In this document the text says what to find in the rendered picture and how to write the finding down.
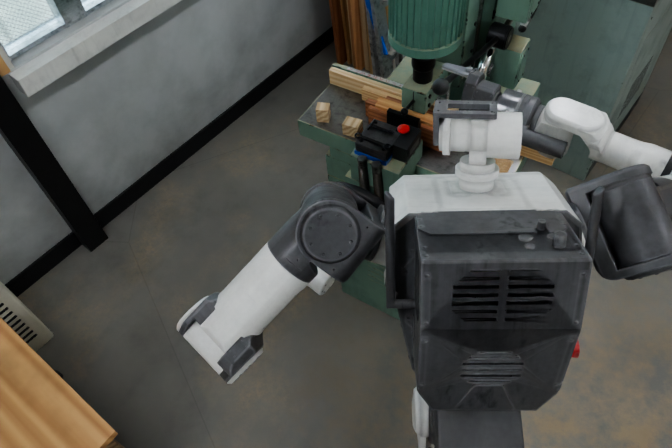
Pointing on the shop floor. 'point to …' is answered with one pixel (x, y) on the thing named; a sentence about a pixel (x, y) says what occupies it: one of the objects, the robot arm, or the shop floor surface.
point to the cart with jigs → (43, 403)
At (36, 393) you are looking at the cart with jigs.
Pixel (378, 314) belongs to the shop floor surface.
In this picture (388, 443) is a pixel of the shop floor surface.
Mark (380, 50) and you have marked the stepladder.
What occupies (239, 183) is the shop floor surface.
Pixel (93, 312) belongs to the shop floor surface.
